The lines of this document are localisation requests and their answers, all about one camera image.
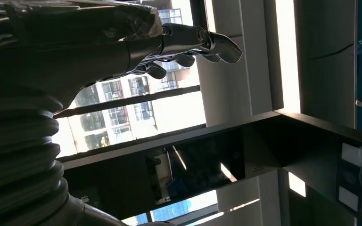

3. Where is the black inbound scanner machine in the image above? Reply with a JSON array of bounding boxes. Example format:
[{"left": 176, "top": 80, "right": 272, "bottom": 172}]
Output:
[{"left": 56, "top": 111, "right": 362, "bottom": 220}]

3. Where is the dark machine display screen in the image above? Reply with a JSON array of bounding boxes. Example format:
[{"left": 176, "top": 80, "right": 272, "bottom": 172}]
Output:
[{"left": 145, "top": 129, "right": 244, "bottom": 203}]

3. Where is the apartment building outside window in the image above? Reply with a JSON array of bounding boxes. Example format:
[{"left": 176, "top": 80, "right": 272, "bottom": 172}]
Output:
[{"left": 51, "top": 8, "right": 206, "bottom": 158}]

